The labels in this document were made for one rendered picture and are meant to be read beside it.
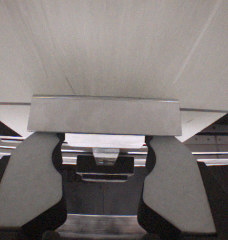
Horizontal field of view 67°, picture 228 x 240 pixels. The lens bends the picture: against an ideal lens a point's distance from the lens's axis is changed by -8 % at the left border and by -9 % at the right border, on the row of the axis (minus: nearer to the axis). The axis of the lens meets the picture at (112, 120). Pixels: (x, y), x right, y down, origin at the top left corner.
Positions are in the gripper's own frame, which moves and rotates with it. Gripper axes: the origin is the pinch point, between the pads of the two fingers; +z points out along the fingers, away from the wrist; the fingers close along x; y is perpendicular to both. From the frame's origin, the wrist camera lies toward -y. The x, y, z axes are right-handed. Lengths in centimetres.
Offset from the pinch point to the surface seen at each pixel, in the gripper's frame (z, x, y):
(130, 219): 0.6, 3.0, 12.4
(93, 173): 16.6, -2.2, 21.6
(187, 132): 3.3, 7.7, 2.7
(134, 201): 32, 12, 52
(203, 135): 27.6, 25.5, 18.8
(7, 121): 2.4, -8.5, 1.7
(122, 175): 17.0, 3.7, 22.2
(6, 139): 7.5, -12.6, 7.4
